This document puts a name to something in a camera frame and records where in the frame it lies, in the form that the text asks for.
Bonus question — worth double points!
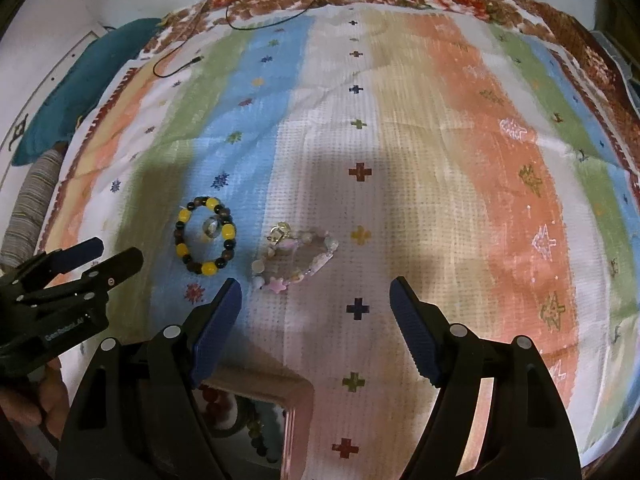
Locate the dark red bead bracelet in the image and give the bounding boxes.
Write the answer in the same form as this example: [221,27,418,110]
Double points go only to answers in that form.
[199,383,241,436]

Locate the metal jewelry tin box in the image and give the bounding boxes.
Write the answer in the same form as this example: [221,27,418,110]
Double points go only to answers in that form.
[194,366,314,480]

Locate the yellow and black bead bracelet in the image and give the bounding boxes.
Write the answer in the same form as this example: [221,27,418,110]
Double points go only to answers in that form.
[172,195,238,276]

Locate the small silver ring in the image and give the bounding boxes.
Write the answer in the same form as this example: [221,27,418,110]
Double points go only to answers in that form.
[200,213,224,241]

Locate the pink star bead bracelet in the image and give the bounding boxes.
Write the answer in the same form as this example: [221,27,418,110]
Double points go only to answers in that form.
[249,221,341,295]

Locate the person's left hand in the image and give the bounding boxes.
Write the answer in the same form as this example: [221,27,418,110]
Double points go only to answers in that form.
[1,358,70,440]

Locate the striped grey bolster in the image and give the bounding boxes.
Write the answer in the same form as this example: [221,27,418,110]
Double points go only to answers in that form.
[1,148,64,273]

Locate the teal pillow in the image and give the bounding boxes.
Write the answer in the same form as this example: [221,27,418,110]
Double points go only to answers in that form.
[12,18,160,167]

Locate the striped colourful woven cloth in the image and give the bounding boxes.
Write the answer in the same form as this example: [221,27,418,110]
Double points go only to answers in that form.
[41,4,639,479]

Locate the black charging cable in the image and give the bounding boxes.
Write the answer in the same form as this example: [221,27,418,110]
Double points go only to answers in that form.
[150,0,331,79]

